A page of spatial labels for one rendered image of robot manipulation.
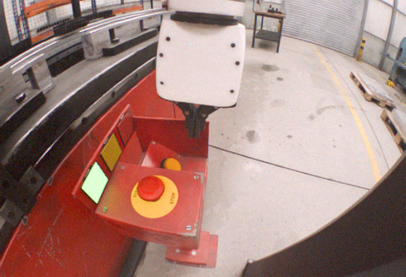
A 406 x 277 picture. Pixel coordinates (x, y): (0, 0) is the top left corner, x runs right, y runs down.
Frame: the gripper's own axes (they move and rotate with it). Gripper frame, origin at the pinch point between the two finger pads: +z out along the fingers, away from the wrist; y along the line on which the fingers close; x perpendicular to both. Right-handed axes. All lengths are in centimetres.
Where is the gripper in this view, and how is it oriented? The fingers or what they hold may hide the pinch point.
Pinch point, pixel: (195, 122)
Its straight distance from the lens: 26.6
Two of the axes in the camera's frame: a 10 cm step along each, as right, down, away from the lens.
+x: 1.1, -6.4, 7.6
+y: 9.9, 1.3, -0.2
